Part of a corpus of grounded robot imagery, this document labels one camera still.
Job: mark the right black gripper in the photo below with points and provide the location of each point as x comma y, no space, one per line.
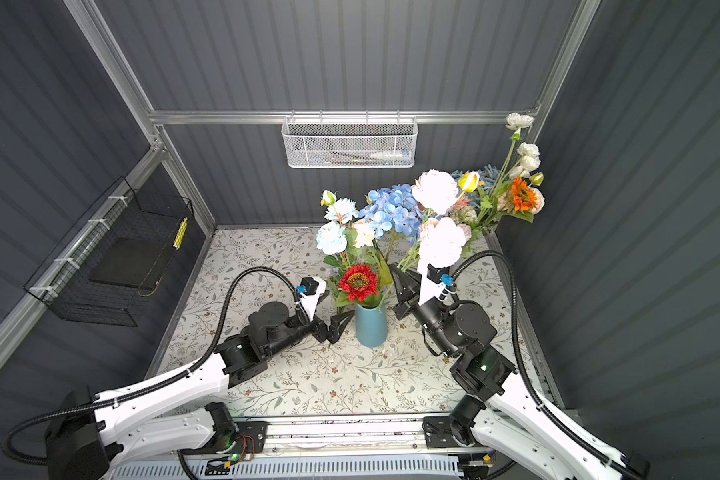
411,293

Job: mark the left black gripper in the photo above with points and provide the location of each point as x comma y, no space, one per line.
322,333

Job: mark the blue ceramic vase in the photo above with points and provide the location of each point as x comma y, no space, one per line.
371,325

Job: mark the red gerbera flower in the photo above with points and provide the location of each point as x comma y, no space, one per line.
359,283

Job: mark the pink peony stem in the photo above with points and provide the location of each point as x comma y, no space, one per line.
441,239

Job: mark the blue hydrangea flower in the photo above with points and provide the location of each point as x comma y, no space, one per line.
395,213

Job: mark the pale blue white flower stem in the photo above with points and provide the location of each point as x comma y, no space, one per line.
331,238

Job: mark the peach rose stem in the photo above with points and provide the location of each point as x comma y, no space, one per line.
503,198

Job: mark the blue rose bouquet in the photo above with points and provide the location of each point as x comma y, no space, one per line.
487,178

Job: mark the orange gerbera flower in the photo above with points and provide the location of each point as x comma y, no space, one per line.
523,200

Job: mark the white ranunculus stem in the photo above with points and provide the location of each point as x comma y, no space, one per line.
522,160

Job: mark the cream rose stem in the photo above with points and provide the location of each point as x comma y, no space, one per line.
364,234

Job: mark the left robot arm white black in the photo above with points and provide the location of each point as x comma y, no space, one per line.
139,423

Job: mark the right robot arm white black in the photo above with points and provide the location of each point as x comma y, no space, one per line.
501,409

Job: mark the marker pen in basket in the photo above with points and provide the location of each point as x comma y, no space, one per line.
393,157

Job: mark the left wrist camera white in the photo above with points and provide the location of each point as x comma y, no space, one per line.
309,294

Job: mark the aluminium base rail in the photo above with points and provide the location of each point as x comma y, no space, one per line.
414,446

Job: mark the white wire mesh basket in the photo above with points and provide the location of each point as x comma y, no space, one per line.
307,145

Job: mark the black wire basket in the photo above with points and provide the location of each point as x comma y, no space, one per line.
111,269

